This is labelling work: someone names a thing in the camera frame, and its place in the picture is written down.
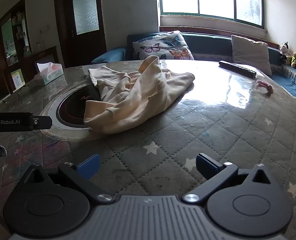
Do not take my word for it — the small pink toy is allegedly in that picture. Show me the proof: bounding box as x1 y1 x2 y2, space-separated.
256 79 273 95

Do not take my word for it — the blue sofa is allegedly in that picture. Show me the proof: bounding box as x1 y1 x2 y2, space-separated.
91 31 296 99

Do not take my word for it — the dark wooden glass door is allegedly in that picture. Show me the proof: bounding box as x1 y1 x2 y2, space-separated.
53 0 107 68

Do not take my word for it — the round built-in induction cooktop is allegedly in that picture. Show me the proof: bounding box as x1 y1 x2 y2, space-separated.
41 80 106 141

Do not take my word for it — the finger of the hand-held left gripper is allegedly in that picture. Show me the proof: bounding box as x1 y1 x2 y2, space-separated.
33 116 53 130

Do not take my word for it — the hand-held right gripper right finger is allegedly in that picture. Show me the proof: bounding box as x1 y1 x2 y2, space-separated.
182 152 280 204

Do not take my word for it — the plain grey pillow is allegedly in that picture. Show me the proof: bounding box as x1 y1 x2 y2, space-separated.
231 35 272 76

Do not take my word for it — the brown and yellow plush toy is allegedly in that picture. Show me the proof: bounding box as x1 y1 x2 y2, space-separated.
286 50 296 68

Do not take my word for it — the black and white plush cow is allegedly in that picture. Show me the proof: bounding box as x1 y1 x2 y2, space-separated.
279 42 289 61

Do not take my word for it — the tissue box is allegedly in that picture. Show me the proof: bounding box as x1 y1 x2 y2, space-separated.
34 62 64 85

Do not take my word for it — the cream long-sleeve shirt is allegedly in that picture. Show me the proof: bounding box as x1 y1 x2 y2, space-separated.
84 56 195 137

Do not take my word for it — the black remote control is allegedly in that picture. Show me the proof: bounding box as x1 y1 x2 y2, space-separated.
219 60 257 78

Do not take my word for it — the low dark wooden sideboard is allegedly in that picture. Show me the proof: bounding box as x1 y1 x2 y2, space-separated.
23 45 59 84

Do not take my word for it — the butterfly print pillow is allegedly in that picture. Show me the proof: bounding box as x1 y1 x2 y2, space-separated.
132 30 195 61

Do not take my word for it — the dark wooden display cabinet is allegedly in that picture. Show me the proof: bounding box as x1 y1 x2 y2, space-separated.
0 0 35 103

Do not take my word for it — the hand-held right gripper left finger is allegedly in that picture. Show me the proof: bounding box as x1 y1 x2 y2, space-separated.
21 153 115 204

